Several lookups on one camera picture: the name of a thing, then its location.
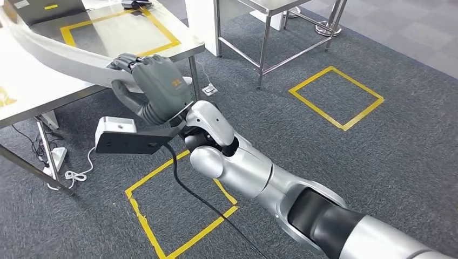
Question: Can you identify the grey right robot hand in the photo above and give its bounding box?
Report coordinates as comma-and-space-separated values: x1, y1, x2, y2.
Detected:
106, 52, 194, 126

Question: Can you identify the long curved white plastic part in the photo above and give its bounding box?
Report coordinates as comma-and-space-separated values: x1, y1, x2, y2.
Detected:
0, 5, 194, 94

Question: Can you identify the steel workbench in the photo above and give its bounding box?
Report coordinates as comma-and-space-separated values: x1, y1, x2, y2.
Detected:
214, 0, 349, 90
0, 0, 206, 196

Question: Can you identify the floor socket box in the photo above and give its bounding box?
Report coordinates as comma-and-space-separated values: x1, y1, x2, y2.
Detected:
201, 83, 219, 97

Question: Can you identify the white pillar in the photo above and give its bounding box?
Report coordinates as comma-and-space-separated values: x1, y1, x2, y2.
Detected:
185, 0, 285, 57

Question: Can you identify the yellow tape square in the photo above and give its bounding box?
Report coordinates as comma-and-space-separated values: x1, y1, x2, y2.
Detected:
60, 7, 181, 57
0, 85, 18, 108

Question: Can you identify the white power strip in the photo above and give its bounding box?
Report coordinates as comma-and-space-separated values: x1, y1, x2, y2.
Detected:
43, 146, 68, 178

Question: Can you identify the grey laptop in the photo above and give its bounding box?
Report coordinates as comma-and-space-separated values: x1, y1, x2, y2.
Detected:
7, 0, 86, 26

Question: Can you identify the chrome stanchion base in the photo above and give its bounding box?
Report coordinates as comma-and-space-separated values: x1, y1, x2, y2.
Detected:
282, 6, 302, 18
314, 19, 342, 38

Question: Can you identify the black camera bracket plate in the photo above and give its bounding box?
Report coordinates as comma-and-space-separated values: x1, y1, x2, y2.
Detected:
95, 119, 187, 155

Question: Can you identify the black camera cable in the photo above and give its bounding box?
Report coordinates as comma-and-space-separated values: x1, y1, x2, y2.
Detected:
163, 142, 268, 259

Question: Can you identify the white coiled cable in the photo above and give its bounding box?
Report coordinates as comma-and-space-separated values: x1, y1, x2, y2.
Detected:
47, 146, 97, 191

